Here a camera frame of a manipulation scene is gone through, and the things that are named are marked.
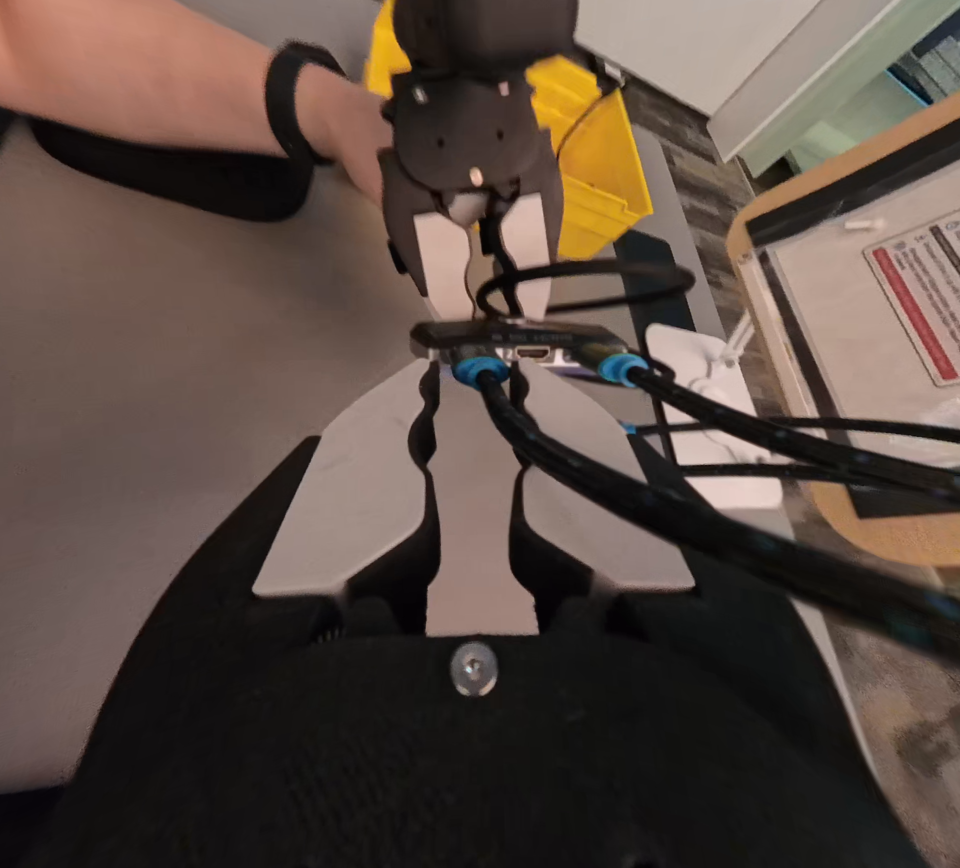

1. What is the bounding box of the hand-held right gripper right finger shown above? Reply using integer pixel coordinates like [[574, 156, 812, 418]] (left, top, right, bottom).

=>
[[510, 359, 695, 593]]

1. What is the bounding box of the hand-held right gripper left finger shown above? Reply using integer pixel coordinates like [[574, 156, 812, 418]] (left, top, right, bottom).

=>
[[252, 361, 441, 599]]

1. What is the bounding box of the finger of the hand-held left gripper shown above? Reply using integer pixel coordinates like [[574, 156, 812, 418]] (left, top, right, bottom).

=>
[[498, 196, 552, 323], [414, 208, 472, 320]]

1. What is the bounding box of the black braided hdmi cable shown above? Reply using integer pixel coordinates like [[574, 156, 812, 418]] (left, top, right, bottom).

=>
[[618, 414, 960, 447], [576, 346, 960, 497], [448, 344, 960, 662]]

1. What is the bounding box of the person's left forearm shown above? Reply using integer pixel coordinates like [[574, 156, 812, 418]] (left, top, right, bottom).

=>
[[0, 0, 301, 158]]

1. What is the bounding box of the person's left hand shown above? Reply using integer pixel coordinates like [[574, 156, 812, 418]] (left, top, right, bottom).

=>
[[303, 82, 393, 205]]

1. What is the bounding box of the yellow plastic bin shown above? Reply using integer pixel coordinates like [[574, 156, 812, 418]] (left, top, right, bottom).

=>
[[363, 0, 652, 261]]

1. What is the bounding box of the black flat pad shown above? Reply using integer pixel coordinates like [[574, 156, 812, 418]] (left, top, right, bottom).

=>
[[613, 230, 699, 340]]

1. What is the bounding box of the white stand base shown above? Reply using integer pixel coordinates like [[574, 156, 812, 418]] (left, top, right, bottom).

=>
[[645, 324, 785, 510]]

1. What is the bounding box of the black wristband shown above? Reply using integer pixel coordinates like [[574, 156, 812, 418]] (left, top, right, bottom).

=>
[[264, 41, 348, 165]]

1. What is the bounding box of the instruction sheet display board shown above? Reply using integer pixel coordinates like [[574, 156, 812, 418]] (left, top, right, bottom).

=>
[[726, 99, 960, 569]]

